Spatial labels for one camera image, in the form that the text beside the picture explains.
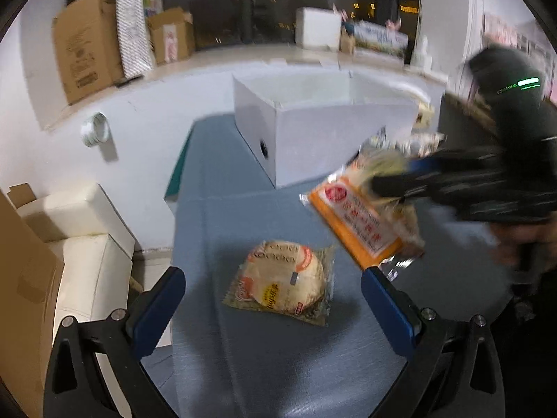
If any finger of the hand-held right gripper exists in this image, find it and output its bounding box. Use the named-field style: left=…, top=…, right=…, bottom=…
left=370, top=170, right=481, bottom=210
left=407, top=147, right=505, bottom=174

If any orange label noodle packet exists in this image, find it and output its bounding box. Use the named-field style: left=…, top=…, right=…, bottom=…
left=300, top=127, right=445, bottom=273

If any small brown cardboard box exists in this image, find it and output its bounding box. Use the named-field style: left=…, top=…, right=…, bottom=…
left=147, top=6, right=195, bottom=66

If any person's right hand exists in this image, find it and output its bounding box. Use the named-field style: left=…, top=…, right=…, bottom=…
left=494, top=222, right=557, bottom=286

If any large brown cardboard box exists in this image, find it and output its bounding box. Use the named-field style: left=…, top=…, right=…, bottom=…
left=52, top=0, right=125, bottom=105

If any white cardboard box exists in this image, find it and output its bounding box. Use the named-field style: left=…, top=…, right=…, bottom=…
left=232, top=70, right=418, bottom=189

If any round flatbread packet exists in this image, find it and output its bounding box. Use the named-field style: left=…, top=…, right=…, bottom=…
left=223, top=239, right=336, bottom=327

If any black framed window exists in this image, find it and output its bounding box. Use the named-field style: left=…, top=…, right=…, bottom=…
left=148, top=0, right=421, bottom=51

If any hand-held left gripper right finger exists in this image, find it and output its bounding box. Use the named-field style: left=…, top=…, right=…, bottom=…
left=360, top=265, right=510, bottom=418

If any white foam block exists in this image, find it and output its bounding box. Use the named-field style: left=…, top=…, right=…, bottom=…
left=296, top=6, right=342, bottom=51

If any white plastic bottle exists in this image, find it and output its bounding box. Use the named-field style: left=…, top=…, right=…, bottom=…
left=413, top=35, right=432, bottom=69

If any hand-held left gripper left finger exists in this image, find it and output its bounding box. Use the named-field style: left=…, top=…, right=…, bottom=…
left=44, top=266, right=187, bottom=418

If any flat brown cardboard sheet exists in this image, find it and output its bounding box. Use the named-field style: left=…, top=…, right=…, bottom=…
left=0, top=185, right=66, bottom=416

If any cream leather sofa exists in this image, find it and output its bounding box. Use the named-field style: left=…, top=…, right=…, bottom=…
left=16, top=183, right=175, bottom=358

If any printed landscape gift box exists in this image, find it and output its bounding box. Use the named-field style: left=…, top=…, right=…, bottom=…
left=348, top=22, right=410, bottom=58

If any dotted white paper bag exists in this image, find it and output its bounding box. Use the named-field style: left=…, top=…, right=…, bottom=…
left=115, top=0, right=163, bottom=80

